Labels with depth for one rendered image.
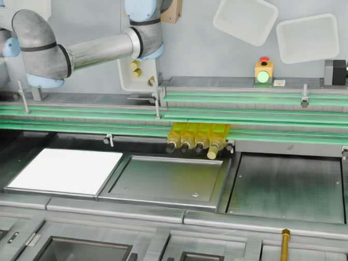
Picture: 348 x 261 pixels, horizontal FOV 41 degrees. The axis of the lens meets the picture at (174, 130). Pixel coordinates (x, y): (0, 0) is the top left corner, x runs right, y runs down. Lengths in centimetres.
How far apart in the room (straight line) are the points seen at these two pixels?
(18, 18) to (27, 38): 9
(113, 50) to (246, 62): 63
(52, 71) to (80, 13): 67
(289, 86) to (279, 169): 34
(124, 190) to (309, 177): 74
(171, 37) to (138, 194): 70
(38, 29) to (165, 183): 77
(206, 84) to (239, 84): 14
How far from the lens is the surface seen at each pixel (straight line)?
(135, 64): 209
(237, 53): 203
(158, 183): 188
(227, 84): 199
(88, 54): 163
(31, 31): 155
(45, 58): 155
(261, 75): 194
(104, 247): 169
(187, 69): 210
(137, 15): 172
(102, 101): 220
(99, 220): 178
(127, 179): 193
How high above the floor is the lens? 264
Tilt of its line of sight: 57 degrees down
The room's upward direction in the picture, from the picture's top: 151 degrees counter-clockwise
